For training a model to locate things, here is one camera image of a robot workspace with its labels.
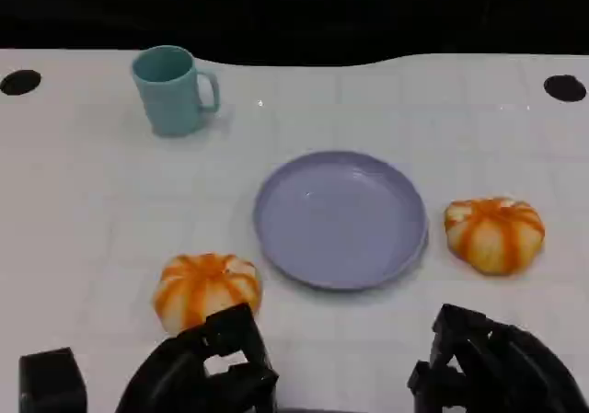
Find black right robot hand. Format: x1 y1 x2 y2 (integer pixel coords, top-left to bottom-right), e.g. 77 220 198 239
407 303 589 413

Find orange and white bread roll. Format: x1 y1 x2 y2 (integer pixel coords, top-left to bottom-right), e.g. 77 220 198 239
444 196 547 277
152 252 262 335

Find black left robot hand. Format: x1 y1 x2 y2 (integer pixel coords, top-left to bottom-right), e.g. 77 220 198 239
114 302 281 413

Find lilac plate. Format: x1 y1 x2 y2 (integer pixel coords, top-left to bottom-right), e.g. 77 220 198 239
253 150 430 293

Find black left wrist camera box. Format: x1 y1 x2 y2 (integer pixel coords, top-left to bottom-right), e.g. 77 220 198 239
17 347 88 413

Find black round table grommet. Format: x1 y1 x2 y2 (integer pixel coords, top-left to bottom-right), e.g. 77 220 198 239
0 69 42 97
543 75 588 103

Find pale green mug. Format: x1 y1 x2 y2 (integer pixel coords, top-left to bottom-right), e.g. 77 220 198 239
131 45 221 138

